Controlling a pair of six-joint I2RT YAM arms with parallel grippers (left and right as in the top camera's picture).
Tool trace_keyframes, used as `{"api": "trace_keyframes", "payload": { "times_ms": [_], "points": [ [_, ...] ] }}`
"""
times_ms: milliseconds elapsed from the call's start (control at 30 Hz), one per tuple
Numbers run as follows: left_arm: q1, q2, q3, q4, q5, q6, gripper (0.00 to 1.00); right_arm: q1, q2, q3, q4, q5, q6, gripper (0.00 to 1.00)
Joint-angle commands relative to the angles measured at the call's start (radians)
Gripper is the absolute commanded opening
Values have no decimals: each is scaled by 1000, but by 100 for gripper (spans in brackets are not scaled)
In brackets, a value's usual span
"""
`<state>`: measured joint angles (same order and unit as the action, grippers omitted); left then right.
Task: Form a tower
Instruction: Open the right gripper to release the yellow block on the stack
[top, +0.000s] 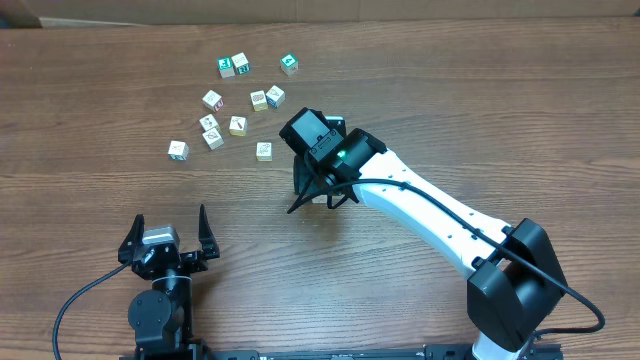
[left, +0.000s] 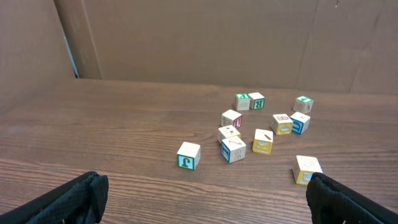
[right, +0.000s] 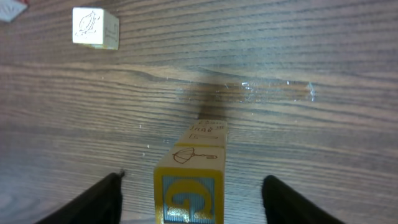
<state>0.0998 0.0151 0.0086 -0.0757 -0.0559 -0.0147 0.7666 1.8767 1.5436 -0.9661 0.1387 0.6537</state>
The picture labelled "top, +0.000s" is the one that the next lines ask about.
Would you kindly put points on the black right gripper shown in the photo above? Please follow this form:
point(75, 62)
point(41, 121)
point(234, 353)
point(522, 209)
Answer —
point(308, 185)

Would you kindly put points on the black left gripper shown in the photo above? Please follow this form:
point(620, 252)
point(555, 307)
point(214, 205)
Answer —
point(196, 259)

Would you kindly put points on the wooden block red number 3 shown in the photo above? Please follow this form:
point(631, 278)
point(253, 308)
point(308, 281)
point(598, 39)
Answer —
point(319, 200)

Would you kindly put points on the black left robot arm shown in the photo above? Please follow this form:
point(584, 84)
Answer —
point(162, 317)

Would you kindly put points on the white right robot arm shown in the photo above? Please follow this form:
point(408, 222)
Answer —
point(513, 276)

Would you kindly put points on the wooden block yellow letter L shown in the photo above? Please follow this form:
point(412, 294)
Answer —
point(264, 151)

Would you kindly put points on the wooden block blue letter M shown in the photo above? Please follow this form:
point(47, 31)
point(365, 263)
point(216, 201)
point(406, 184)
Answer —
point(275, 96)

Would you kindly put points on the wooden block yellow letter B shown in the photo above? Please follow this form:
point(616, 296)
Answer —
point(238, 126)

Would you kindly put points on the wooden block yellow oval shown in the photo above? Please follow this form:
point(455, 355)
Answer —
point(259, 100)

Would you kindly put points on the wooden block green J side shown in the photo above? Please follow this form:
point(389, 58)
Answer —
point(178, 150)

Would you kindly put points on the wooden block number 2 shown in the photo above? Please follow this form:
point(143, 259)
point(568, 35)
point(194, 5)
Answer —
point(213, 138)

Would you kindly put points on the wooden block yellow sided small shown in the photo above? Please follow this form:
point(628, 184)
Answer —
point(209, 122)

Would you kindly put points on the wooden block green number 4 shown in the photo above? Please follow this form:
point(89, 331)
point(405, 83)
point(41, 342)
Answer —
point(289, 64)

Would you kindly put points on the wooden block red letter U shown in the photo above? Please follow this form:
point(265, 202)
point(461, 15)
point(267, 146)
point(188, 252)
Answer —
point(213, 101)

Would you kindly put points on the wooden block teal letter R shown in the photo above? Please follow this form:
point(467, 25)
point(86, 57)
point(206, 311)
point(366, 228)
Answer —
point(241, 63)

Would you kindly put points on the wooden block green top J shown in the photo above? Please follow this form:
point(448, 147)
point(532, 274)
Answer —
point(225, 67)

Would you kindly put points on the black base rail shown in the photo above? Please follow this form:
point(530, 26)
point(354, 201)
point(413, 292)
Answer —
point(428, 352)

